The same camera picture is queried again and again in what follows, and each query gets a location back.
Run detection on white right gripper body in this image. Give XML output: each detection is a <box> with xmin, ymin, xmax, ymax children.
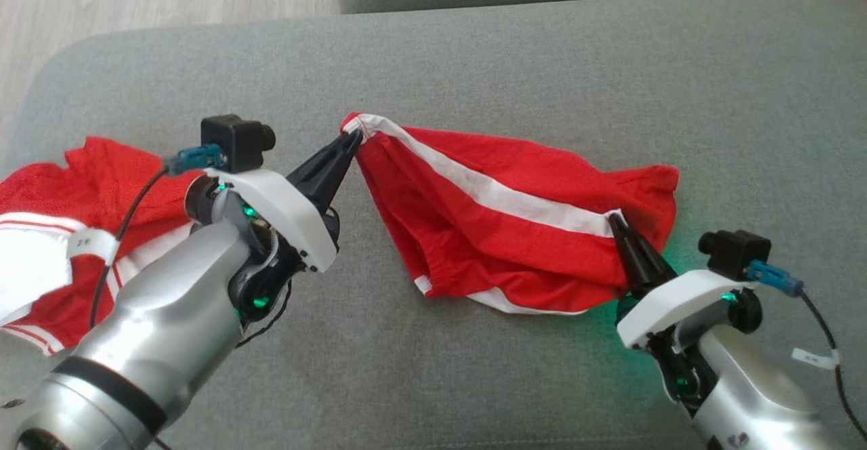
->
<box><xmin>616</xmin><ymin>269</ymin><xmax>757</xmax><ymax>351</ymax></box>

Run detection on red basketball jersey white sleeves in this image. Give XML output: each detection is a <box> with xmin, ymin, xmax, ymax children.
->
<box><xmin>0</xmin><ymin>136</ymin><xmax>211</xmax><ymax>357</ymax></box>

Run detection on black right cable blue plug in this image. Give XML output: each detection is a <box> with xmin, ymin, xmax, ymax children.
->
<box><xmin>747</xmin><ymin>260</ymin><xmax>867</xmax><ymax>441</ymax></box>

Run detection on red shorts white stripe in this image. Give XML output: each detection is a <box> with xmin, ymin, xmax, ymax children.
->
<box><xmin>340</xmin><ymin>112</ymin><xmax>680</xmax><ymax>316</ymax></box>

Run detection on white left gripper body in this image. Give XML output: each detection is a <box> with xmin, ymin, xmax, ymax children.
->
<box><xmin>203</xmin><ymin>167</ymin><xmax>339</xmax><ymax>274</ymax></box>

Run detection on large grey sofa seat cushion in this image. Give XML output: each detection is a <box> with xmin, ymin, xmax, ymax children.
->
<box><xmin>0</xmin><ymin>0</ymin><xmax>867</xmax><ymax>450</ymax></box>

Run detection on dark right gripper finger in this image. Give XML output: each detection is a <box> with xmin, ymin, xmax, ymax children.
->
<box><xmin>608</xmin><ymin>211</ymin><xmax>679</xmax><ymax>285</ymax></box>
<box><xmin>607</xmin><ymin>216</ymin><xmax>662</xmax><ymax>299</ymax></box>

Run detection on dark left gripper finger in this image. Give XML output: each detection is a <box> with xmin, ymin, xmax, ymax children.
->
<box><xmin>305</xmin><ymin>136</ymin><xmax>364</xmax><ymax>218</ymax></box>
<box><xmin>286</xmin><ymin>130</ymin><xmax>361</xmax><ymax>198</ymax></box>

